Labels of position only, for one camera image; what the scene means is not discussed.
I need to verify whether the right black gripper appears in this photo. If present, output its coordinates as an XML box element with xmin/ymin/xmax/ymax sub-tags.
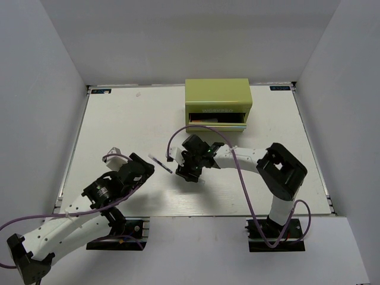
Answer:
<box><xmin>176</xmin><ymin>150</ymin><xmax>204</xmax><ymax>183</ymax></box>

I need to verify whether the green metal drawer toolbox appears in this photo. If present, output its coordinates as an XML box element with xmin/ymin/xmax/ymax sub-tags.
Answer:
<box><xmin>185</xmin><ymin>78</ymin><xmax>253</xmax><ymax>132</ymax></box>

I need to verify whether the orange cap highlighter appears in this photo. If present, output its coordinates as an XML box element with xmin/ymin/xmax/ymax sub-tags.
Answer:
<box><xmin>189</xmin><ymin>118</ymin><xmax>218</xmax><ymax>123</ymax></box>

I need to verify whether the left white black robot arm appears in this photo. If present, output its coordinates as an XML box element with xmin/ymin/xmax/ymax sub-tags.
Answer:
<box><xmin>7</xmin><ymin>153</ymin><xmax>154</xmax><ymax>284</ymax></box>

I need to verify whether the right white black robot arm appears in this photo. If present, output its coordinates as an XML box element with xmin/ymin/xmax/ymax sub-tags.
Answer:
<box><xmin>167</xmin><ymin>135</ymin><xmax>308</xmax><ymax>237</ymax></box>

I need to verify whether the blue pen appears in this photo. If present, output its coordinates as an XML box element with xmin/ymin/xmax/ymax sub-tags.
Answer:
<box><xmin>148</xmin><ymin>153</ymin><xmax>173</xmax><ymax>174</ymax></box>

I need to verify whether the left corner label sticker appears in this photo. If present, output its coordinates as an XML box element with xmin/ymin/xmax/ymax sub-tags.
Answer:
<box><xmin>91</xmin><ymin>88</ymin><xmax>112</xmax><ymax>94</ymax></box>

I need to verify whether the corner label sticker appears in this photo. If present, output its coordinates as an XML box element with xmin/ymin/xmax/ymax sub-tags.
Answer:
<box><xmin>91</xmin><ymin>88</ymin><xmax>112</xmax><ymax>94</ymax></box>
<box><xmin>270</xmin><ymin>85</ymin><xmax>291</xmax><ymax>91</ymax></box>

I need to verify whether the right corner label sticker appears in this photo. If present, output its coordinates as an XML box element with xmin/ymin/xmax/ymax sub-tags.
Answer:
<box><xmin>270</xmin><ymin>85</ymin><xmax>291</xmax><ymax>91</ymax></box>

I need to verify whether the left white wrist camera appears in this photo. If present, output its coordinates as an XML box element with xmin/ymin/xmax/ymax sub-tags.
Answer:
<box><xmin>102</xmin><ymin>147</ymin><xmax>128</xmax><ymax>171</ymax></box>

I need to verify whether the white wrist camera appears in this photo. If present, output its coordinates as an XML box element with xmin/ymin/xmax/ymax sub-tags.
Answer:
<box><xmin>166</xmin><ymin>147</ymin><xmax>185</xmax><ymax>166</ymax></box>
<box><xmin>102</xmin><ymin>147</ymin><xmax>128</xmax><ymax>171</ymax></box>

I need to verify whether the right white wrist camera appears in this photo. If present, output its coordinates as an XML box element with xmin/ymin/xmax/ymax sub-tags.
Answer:
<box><xmin>166</xmin><ymin>147</ymin><xmax>185</xmax><ymax>166</ymax></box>

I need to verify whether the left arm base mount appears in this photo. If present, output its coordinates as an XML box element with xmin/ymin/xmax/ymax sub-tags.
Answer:
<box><xmin>86</xmin><ymin>218</ymin><xmax>150</xmax><ymax>251</ymax></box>

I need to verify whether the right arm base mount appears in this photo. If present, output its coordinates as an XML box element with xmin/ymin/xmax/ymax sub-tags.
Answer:
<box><xmin>242</xmin><ymin>218</ymin><xmax>306</xmax><ymax>254</ymax></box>

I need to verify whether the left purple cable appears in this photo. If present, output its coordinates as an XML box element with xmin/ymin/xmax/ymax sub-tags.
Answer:
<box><xmin>0</xmin><ymin>154</ymin><xmax>143</xmax><ymax>270</ymax></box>

